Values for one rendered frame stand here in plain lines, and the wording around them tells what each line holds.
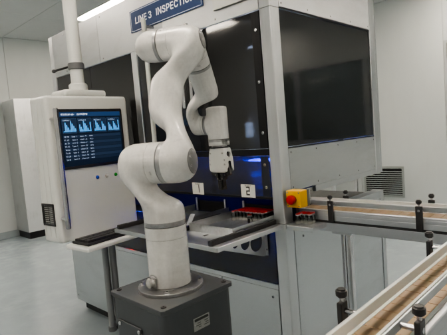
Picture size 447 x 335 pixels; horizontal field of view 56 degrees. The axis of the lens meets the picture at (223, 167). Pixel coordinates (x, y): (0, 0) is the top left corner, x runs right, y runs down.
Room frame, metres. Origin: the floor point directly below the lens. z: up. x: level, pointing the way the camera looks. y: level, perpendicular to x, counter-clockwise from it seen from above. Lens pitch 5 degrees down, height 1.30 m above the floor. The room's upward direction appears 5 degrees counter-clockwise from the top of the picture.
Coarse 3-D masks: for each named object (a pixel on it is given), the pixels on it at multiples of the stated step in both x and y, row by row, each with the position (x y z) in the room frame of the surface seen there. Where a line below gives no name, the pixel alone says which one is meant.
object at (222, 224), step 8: (216, 216) 1.93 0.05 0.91; (224, 216) 1.97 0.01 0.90; (272, 216) 1.82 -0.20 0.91; (192, 224) 1.80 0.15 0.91; (200, 224) 1.76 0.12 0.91; (208, 224) 1.89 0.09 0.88; (216, 224) 1.89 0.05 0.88; (224, 224) 1.88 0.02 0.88; (232, 224) 1.86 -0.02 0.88; (240, 224) 1.85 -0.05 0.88; (248, 224) 1.70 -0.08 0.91; (256, 224) 1.74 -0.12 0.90; (200, 232) 1.77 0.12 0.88; (208, 232) 1.73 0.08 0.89; (216, 232) 1.70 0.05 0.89; (224, 232) 1.67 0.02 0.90; (232, 232) 1.64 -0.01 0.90
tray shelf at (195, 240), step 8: (120, 232) 1.95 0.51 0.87; (128, 232) 1.90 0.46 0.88; (136, 232) 1.87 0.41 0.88; (144, 232) 1.86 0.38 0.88; (192, 232) 1.78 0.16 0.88; (256, 232) 1.69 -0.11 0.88; (264, 232) 1.70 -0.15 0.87; (272, 232) 1.73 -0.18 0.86; (192, 240) 1.64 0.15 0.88; (200, 240) 1.63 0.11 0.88; (208, 240) 1.62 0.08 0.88; (232, 240) 1.59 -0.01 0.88; (240, 240) 1.59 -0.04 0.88; (248, 240) 1.62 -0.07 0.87; (200, 248) 1.56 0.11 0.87; (208, 248) 1.53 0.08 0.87; (216, 248) 1.50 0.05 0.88; (224, 248) 1.53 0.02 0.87
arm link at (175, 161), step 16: (160, 32) 1.31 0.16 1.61; (176, 32) 1.29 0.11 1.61; (192, 32) 1.28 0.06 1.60; (160, 48) 1.30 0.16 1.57; (176, 48) 1.27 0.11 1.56; (192, 48) 1.27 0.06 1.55; (176, 64) 1.26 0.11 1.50; (192, 64) 1.30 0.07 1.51; (160, 80) 1.24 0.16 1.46; (176, 80) 1.26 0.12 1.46; (160, 96) 1.22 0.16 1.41; (176, 96) 1.24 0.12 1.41; (160, 112) 1.20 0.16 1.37; (176, 112) 1.22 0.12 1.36; (176, 128) 1.17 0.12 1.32; (160, 144) 1.17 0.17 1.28; (176, 144) 1.14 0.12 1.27; (192, 144) 1.21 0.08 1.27; (160, 160) 1.14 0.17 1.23; (176, 160) 1.13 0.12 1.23; (192, 160) 1.15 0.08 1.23; (160, 176) 1.15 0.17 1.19; (176, 176) 1.14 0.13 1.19; (192, 176) 1.17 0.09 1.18
